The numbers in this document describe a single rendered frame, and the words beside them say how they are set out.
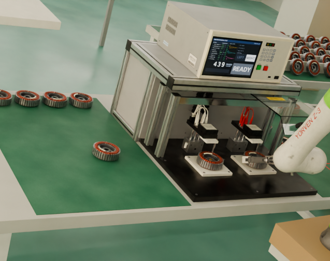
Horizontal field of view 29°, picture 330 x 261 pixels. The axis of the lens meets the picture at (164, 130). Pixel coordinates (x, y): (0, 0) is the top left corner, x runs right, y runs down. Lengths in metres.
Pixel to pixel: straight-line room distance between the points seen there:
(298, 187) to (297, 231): 0.49
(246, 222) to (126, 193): 1.73
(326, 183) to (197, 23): 0.94
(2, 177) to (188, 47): 0.95
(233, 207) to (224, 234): 1.28
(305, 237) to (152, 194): 0.58
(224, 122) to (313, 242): 0.88
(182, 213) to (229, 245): 1.35
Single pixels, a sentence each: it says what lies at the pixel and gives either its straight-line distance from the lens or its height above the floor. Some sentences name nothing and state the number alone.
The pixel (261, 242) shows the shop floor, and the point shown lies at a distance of 3.90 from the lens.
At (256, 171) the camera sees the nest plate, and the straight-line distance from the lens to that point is 2.82.
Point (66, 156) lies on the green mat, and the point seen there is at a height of 0.75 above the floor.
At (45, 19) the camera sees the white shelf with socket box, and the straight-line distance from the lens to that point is 2.61.
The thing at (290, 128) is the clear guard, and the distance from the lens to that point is 2.70.
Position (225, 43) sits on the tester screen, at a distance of 2.66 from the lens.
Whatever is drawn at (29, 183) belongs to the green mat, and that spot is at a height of 0.75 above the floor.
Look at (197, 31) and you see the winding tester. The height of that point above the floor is 1.28.
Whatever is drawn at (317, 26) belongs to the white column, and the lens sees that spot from 6.70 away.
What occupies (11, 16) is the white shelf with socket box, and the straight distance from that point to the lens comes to 2.56.
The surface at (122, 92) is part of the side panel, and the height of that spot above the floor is 0.88.
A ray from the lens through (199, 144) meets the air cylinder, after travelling 2.82.
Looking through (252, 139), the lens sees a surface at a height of 0.88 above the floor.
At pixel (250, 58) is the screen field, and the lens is 2.77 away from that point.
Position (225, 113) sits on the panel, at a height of 0.90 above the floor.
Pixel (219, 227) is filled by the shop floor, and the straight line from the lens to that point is 3.89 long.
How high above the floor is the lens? 1.93
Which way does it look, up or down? 23 degrees down
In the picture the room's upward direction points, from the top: 16 degrees clockwise
